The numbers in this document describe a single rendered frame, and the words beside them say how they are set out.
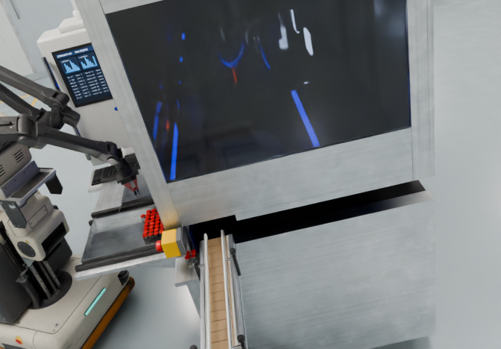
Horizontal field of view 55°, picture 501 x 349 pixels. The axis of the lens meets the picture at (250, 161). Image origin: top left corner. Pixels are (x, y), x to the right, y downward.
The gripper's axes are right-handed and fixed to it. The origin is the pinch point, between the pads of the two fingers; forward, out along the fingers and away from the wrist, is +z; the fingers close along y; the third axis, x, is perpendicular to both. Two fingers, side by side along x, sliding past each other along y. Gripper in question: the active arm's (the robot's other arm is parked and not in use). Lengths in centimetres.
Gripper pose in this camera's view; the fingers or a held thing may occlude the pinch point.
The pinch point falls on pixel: (135, 189)
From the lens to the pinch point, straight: 228.0
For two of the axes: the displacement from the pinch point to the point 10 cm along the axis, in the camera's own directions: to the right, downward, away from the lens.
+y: 9.0, -4.2, 1.2
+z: 3.1, 7.9, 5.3
